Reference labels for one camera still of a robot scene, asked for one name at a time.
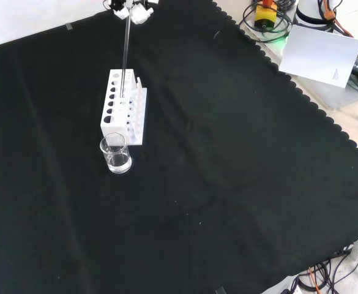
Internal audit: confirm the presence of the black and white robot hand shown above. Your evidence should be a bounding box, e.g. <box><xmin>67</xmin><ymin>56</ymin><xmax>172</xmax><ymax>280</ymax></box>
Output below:
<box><xmin>102</xmin><ymin>0</ymin><xmax>160</xmax><ymax>25</ymax></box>

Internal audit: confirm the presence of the clear glass rod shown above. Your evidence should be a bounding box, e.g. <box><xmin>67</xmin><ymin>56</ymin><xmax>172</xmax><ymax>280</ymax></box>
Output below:
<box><xmin>119</xmin><ymin>12</ymin><xmax>132</xmax><ymax>98</ymax></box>

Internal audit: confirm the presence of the white test tube rack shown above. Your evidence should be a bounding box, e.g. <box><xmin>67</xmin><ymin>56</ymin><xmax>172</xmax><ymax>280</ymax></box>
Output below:
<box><xmin>100</xmin><ymin>69</ymin><xmax>148</xmax><ymax>146</ymax></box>

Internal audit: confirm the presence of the clear glass beaker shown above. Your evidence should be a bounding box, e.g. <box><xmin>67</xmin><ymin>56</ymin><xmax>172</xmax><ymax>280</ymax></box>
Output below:
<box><xmin>99</xmin><ymin>132</ymin><xmax>133</xmax><ymax>175</ymax></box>

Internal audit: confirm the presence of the yellow stop button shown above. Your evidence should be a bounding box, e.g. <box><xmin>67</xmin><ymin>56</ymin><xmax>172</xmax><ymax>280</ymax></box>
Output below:
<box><xmin>253</xmin><ymin>0</ymin><xmax>278</xmax><ymax>31</ymax></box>

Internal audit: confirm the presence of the black bench cloth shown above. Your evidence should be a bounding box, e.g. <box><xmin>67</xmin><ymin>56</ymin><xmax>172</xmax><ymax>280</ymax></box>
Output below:
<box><xmin>0</xmin><ymin>0</ymin><xmax>358</xmax><ymax>294</ymax></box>

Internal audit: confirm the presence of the pale board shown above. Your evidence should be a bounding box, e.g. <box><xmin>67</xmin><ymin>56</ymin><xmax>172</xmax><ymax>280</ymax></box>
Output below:
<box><xmin>278</xmin><ymin>24</ymin><xmax>358</xmax><ymax>89</ymax></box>

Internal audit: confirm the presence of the dark green coiled cable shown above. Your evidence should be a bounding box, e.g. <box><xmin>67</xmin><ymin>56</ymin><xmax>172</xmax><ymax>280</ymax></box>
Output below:
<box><xmin>242</xmin><ymin>0</ymin><xmax>299</xmax><ymax>43</ymax></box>

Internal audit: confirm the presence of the orange cable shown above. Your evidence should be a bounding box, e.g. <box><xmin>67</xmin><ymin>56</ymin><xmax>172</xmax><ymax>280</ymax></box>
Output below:
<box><xmin>307</xmin><ymin>266</ymin><xmax>326</xmax><ymax>294</ymax></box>

